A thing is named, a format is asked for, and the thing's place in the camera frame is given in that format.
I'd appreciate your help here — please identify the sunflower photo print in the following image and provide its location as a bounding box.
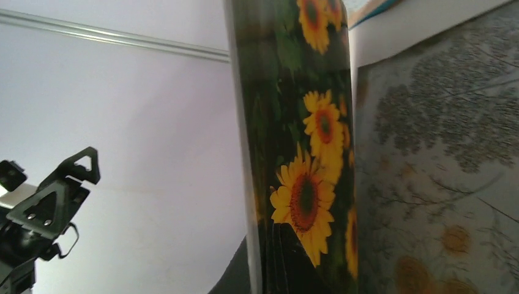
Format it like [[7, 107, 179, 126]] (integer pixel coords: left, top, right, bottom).
[[224, 1, 359, 293]]

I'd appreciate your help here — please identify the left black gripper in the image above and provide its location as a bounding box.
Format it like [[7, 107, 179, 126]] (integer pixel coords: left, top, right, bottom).
[[1, 146, 101, 293]]

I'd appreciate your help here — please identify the floral patterned table mat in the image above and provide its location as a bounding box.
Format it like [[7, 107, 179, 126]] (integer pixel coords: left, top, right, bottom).
[[355, 1, 518, 293]]

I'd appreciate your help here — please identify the teal and wood picture frame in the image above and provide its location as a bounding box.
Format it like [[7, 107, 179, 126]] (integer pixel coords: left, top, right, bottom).
[[343, 0, 401, 29]]

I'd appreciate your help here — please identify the white mat sunflower photo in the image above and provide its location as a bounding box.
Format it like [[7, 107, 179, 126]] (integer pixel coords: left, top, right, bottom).
[[349, 0, 507, 69]]

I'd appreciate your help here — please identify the metal enclosure corner rail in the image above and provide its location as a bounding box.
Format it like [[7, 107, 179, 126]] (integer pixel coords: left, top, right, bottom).
[[1, 9, 230, 63]]

